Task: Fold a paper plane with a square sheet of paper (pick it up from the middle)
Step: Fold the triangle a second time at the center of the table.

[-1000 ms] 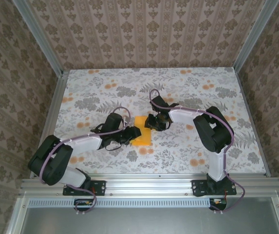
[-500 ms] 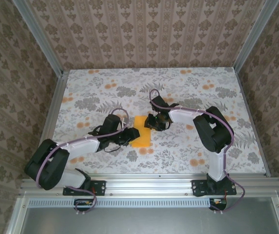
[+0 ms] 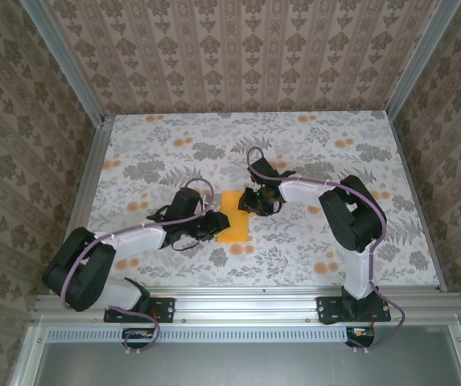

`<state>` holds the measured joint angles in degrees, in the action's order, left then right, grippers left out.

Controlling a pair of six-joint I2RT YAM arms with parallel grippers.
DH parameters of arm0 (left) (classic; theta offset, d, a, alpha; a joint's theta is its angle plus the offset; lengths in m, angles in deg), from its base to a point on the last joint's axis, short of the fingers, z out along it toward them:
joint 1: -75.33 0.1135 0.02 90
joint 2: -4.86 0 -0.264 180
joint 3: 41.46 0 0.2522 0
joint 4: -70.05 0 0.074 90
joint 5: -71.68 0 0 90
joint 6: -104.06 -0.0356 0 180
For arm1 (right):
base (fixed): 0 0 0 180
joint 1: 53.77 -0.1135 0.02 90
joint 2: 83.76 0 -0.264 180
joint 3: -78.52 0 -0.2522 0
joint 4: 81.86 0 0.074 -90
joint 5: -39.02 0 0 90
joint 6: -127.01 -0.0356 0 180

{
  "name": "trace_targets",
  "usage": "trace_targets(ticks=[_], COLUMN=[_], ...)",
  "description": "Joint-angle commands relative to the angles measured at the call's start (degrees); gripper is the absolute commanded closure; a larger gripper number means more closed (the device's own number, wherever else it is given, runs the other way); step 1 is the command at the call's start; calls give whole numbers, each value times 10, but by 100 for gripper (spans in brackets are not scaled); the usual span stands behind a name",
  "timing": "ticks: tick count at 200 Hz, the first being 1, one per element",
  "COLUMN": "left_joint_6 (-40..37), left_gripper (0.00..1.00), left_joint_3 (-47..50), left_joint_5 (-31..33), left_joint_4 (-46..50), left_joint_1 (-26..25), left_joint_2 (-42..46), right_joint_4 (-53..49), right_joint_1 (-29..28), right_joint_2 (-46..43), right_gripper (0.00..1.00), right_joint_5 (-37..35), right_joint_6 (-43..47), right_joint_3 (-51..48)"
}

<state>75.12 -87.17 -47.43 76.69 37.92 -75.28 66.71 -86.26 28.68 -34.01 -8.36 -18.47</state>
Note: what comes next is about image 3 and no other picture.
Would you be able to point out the aluminium side rail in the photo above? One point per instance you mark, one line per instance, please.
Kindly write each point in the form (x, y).
(89, 181)
(415, 193)

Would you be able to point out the small black circuit board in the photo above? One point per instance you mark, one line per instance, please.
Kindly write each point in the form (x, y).
(360, 333)
(137, 334)

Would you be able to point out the floral table cover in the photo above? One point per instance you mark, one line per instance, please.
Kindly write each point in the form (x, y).
(214, 132)

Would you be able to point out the aluminium cross rail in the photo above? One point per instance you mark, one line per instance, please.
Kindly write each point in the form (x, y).
(246, 305)

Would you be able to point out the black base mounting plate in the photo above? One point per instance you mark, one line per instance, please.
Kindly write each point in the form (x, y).
(167, 309)
(324, 309)

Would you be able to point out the aluminium frame post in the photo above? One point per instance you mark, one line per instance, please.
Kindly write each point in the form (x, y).
(419, 60)
(65, 64)

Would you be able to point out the grey metal panel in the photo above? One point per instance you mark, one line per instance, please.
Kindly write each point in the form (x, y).
(234, 366)

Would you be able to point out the orange paper sheet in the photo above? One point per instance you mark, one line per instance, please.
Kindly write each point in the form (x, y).
(236, 230)

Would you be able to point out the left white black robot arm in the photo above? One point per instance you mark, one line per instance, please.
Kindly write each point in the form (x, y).
(77, 273)

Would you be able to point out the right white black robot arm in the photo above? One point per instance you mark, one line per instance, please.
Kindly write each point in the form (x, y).
(355, 225)

